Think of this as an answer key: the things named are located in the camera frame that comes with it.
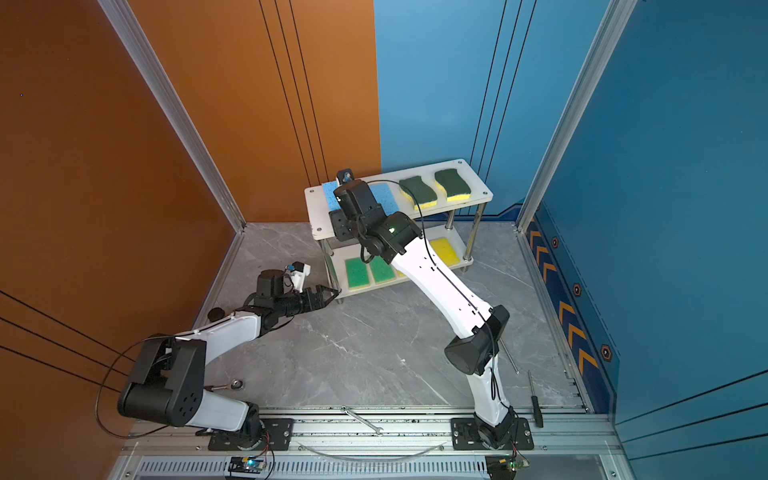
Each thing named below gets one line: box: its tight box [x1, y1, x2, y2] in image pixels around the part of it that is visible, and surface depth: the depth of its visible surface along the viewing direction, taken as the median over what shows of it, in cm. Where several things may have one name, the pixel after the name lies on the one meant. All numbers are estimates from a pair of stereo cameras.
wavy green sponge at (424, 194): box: [399, 176, 438, 210], surface depth 80 cm
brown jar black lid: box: [207, 307, 225, 322], surface depth 87 cm
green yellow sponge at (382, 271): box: [370, 255, 395, 284], surface depth 98 cm
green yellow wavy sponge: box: [434, 168, 471, 202], surface depth 83 cm
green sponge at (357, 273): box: [345, 258, 370, 288], surface depth 96 cm
